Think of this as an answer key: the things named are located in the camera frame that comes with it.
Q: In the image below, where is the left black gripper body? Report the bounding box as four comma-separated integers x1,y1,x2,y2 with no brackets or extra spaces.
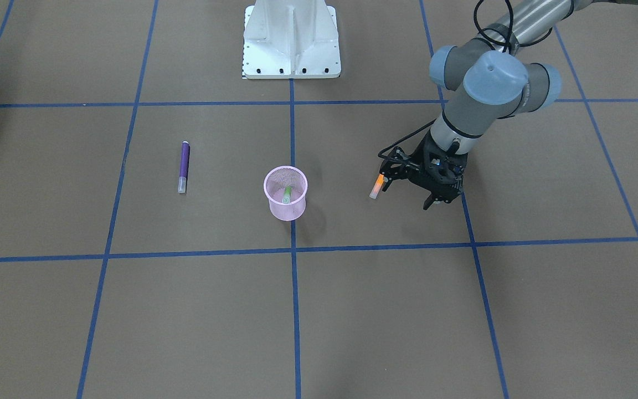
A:
409,133,468,203

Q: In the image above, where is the orange highlighter pen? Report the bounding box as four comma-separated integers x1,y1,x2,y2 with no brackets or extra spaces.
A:
369,173,387,200

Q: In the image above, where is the green highlighter pen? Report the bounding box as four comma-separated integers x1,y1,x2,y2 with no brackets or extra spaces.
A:
282,185,293,204

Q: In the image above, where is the purple highlighter pen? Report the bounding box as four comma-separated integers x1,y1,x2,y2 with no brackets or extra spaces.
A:
177,141,191,194

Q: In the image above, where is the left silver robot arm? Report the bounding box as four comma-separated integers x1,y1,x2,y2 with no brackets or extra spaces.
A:
369,1,590,209

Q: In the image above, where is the pink plastic pen holder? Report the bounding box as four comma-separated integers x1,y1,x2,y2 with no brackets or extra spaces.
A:
263,166,308,222

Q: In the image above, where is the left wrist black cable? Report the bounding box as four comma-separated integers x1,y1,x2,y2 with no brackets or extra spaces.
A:
378,0,553,161

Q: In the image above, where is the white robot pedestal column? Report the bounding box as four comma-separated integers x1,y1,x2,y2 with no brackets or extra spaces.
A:
241,1,342,79

